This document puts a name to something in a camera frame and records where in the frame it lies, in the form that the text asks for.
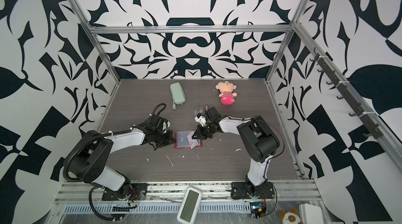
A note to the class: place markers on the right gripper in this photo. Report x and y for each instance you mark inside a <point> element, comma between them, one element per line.
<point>201,135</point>

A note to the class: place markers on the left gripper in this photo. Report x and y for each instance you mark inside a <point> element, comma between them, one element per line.
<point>170,138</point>

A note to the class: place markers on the white pink patterned card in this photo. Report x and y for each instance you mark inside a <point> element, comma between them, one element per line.
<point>192,143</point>

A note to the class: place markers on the clear plastic card box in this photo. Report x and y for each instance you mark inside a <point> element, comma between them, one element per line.
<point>200,110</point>

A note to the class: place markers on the red card holder wallet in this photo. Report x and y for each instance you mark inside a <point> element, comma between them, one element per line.
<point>184,140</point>

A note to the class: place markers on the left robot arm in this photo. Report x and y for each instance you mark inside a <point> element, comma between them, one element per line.
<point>87,162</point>

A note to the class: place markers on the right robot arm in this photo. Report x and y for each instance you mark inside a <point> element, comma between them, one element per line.
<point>258,136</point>

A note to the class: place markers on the mint green glasses case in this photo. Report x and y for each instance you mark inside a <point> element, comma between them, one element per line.
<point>177,93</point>

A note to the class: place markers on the pink plush doll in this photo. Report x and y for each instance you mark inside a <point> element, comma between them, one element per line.
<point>226,92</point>

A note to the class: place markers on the white timer display device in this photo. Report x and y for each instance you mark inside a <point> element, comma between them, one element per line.
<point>190,206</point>

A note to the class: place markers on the small green circuit board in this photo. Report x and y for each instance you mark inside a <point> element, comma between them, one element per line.
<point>257,209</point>

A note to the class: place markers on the white brown plush toy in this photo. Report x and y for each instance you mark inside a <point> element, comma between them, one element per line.
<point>290,217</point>

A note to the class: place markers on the white box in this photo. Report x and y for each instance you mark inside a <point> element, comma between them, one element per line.
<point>310,214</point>

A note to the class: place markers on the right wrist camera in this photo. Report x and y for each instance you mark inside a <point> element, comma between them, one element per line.
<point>201,119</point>

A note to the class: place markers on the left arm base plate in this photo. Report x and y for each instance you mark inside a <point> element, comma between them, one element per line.
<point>132,192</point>

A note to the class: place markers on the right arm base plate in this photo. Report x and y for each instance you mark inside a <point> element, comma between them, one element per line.
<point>241,190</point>

